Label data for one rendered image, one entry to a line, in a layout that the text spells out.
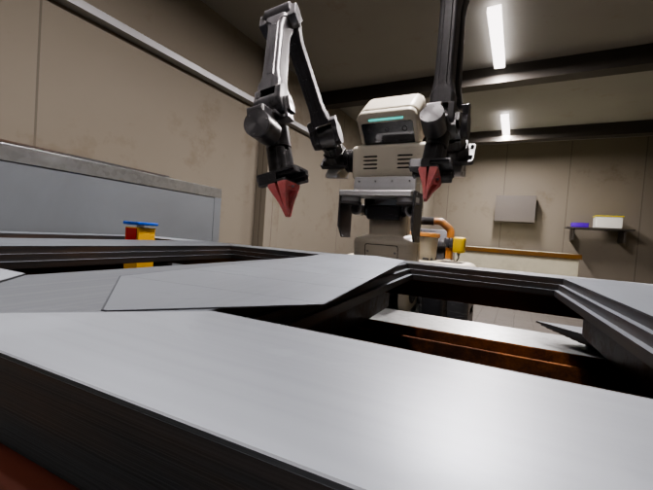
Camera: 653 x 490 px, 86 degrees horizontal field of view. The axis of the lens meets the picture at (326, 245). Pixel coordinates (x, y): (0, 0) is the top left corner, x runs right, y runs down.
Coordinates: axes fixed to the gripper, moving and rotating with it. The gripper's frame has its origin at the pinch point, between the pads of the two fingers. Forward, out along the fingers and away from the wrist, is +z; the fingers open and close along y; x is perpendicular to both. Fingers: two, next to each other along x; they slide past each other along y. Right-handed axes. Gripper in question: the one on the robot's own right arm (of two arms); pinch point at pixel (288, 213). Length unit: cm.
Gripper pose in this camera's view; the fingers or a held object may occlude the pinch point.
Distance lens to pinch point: 78.5
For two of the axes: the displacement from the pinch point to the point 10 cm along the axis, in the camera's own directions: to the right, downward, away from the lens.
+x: 4.0, 0.3, 9.1
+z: 1.5, 9.8, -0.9
